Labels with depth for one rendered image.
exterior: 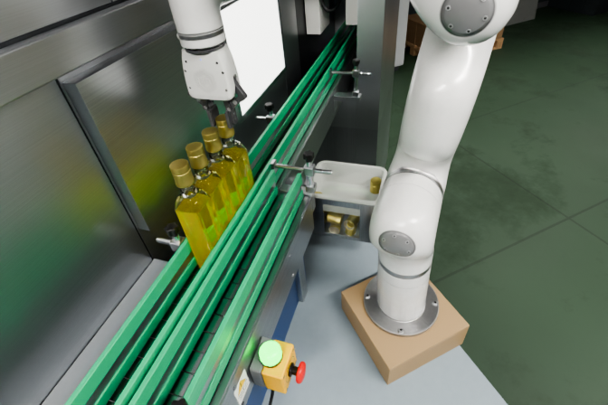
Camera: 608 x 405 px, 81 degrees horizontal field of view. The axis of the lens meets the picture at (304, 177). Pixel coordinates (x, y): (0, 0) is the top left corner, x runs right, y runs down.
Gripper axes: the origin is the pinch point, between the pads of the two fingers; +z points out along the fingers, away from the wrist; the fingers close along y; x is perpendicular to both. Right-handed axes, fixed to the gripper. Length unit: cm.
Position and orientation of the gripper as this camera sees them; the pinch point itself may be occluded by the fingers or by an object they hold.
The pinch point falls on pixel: (223, 116)
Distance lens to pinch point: 80.4
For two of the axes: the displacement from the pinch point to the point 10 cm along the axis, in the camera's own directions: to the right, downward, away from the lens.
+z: 0.8, 7.8, 6.2
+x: 3.0, -6.1, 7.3
